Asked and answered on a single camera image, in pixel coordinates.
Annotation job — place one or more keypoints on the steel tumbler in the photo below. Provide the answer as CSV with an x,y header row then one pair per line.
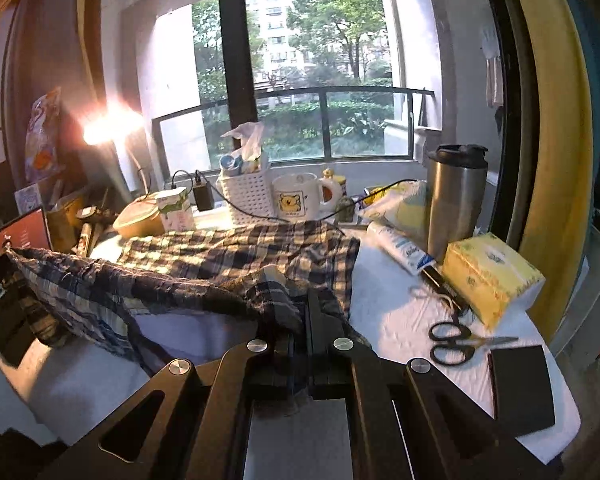
x,y
455,210

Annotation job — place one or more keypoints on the dark curtain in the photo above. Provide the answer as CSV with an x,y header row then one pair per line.
x,y
55,60

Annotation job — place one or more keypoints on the olive storage container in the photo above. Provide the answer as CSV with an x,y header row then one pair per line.
x,y
62,225

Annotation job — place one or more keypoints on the hanging clothes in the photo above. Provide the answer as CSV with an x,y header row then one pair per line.
x,y
495,85

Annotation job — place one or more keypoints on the small spray can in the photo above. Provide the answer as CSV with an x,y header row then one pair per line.
x,y
86,240

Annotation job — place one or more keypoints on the green and white milk carton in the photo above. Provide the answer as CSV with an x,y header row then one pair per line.
x,y
177,215

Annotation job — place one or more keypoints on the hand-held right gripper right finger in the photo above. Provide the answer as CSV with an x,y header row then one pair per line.
x,y
325,360

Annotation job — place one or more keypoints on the black pen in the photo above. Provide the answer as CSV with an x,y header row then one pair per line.
x,y
442,287

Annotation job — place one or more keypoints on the colourful snack bag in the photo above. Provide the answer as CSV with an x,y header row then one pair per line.
x,y
42,135

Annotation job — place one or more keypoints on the yellow tissue pack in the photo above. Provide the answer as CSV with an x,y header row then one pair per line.
x,y
485,270

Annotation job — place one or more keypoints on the white tube of cream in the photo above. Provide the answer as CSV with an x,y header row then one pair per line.
x,y
400,250

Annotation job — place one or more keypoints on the plaid flannel shirt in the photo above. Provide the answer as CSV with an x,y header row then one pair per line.
x,y
205,255

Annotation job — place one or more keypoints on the white cartoon mug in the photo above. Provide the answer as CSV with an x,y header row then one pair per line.
x,y
295,200

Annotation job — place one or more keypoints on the yellow padded pole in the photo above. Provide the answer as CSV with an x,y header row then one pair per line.
x,y
555,135

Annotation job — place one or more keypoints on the black charger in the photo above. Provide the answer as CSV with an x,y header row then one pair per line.
x,y
204,195

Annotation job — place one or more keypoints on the black phone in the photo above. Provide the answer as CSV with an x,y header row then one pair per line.
x,y
522,390

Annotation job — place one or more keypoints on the dark window frame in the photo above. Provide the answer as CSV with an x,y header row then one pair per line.
x,y
237,50

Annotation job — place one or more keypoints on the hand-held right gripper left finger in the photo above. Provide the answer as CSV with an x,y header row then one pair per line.
x,y
290,360

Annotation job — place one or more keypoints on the balcony railing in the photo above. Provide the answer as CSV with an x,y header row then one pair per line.
x,y
330,91

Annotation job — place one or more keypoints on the white desk lamp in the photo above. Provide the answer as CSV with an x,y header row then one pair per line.
x,y
105,127

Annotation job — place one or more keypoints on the white cartoon box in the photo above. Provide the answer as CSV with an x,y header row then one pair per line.
x,y
27,200

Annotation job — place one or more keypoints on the yellow and white plastic bag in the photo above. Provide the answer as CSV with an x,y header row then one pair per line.
x,y
400,210

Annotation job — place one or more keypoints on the white plastic basket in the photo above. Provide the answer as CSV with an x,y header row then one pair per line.
x,y
247,197

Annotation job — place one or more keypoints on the tablet with red screen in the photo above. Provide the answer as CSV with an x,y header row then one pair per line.
x,y
27,232

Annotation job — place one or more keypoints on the yellow food container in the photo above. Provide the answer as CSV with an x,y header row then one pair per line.
x,y
135,222

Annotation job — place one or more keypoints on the black scissors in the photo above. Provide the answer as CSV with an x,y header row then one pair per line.
x,y
472,342

